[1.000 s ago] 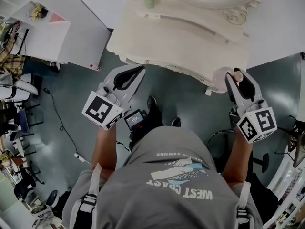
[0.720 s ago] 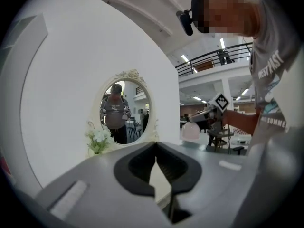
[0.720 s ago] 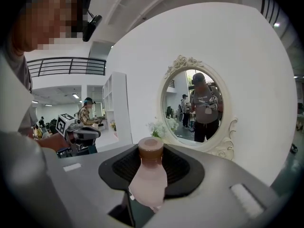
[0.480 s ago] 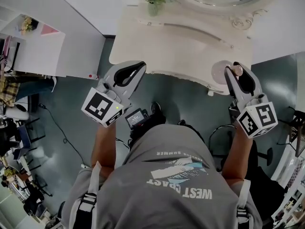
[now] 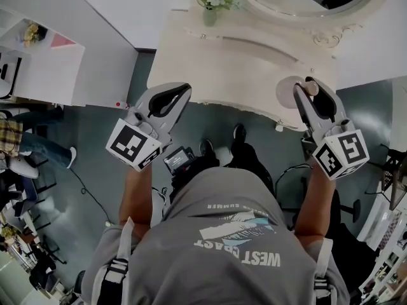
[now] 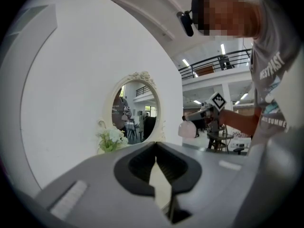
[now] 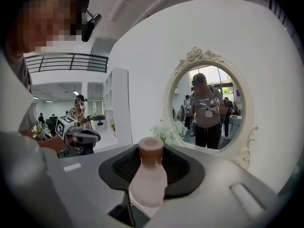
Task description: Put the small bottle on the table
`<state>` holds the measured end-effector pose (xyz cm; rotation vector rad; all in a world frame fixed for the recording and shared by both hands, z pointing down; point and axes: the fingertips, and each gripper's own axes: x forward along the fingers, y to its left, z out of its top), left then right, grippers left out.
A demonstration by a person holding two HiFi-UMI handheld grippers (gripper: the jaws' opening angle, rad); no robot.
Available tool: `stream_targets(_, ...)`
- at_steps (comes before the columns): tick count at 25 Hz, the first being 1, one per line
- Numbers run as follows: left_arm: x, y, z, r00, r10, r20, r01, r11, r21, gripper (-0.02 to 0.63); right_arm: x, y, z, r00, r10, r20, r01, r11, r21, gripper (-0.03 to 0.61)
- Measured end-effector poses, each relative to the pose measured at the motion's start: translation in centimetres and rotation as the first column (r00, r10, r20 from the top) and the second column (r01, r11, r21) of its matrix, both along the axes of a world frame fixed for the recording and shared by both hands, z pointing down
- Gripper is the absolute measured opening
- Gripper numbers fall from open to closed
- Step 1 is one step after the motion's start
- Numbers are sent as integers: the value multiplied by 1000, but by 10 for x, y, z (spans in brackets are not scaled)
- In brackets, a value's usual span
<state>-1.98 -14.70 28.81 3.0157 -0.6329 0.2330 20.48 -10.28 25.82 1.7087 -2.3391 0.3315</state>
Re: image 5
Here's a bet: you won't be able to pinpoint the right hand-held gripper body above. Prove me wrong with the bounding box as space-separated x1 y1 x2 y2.
301 119 371 182

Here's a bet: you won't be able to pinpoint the white machine with black trim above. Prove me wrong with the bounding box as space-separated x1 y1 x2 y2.
0 50 24 100

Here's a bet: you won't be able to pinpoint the cream carved dressing table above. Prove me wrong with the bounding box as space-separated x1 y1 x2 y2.
146 0 366 132

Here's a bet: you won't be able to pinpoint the white shelf cabinet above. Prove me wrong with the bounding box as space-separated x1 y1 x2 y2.
0 6 87 108

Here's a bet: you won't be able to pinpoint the grey printed t-shirt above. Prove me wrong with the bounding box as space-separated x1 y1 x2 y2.
80 166 351 305

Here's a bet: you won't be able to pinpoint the black metal stand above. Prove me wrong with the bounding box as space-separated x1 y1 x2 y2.
364 142 407 210

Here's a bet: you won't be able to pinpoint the person's right forearm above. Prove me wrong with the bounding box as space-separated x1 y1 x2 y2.
293 171 338 248

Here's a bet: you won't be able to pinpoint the person's black trousers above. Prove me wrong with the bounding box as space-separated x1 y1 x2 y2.
228 134 275 191

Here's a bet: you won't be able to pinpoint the black metal chair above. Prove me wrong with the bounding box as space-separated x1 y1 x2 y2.
27 158 59 197

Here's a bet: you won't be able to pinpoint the black device with screen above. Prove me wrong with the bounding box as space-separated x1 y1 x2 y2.
162 145 196 175

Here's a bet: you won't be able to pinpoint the yellow flower ornament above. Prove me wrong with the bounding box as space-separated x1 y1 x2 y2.
23 23 49 46

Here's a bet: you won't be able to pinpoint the person's black shoe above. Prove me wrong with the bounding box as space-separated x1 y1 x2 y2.
232 123 248 143
199 139 215 159

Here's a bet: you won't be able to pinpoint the black floor cable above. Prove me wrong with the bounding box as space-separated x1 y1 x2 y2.
67 166 113 226

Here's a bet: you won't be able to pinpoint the black round stool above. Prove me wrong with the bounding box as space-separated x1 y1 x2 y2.
338 198 362 224

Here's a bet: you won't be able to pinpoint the grey and black shoulder strap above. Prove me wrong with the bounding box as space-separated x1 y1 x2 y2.
312 238 338 305
94 215 137 305

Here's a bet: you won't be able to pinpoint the white rounded seat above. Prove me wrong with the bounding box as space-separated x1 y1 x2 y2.
8 157 40 180

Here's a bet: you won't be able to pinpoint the person's left forearm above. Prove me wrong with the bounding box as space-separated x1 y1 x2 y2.
120 166 154 235

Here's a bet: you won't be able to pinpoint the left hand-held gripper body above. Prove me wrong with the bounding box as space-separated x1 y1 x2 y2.
106 105 173 173

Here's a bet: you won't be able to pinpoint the person's right black shoe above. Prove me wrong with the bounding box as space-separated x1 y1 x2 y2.
232 123 248 143

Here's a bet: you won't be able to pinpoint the person's left black shoe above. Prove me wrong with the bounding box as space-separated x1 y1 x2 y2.
199 139 215 159

